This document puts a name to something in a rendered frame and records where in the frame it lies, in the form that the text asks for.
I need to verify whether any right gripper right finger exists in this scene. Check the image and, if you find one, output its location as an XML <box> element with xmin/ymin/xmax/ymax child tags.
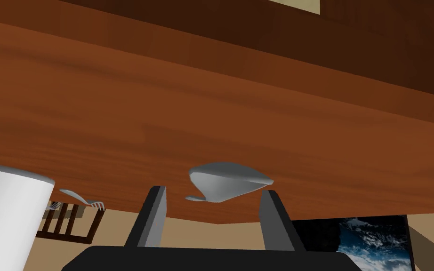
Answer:
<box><xmin>258</xmin><ymin>190</ymin><xmax>306</xmax><ymax>252</ymax></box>

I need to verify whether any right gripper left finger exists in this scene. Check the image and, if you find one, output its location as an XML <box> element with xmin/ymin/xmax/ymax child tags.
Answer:
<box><xmin>124</xmin><ymin>185</ymin><xmax>167</xmax><ymax>248</ymax></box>

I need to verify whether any grey spoon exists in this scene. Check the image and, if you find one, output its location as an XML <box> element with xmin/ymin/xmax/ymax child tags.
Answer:
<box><xmin>185</xmin><ymin>162</ymin><xmax>274</xmax><ymax>204</ymax></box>

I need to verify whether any grey fork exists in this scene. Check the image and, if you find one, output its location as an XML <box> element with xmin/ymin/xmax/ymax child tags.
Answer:
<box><xmin>58</xmin><ymin>189</ymin><xmax>106</xmax><ymax>211</ymax></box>

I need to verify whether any brown wooden chair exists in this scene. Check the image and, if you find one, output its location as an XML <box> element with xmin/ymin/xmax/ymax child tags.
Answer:
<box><xmin>35</xmin><ymin>201</ymin><xmax>106</xmax><ymax>245</ymax></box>

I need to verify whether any dark framed sky picture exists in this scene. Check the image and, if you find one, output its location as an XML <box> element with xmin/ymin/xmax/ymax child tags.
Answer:
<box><xmin>291</xmin><ymin>215</ymin><xmax>417</xmax><ymax>271</ymax></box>

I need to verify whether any brown wooden table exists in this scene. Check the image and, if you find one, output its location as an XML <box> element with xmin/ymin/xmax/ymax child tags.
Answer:
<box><xmin>0</xmin><ymin>0</ymin><xmax>434</xmax><ymax>225</ymax></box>

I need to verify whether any white cylindrical mug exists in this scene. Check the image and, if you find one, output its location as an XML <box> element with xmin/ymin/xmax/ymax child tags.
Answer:
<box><xmin>0</xmin><ymin>161</ymin><xmax>56</xmax><ymax>271</ymax></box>

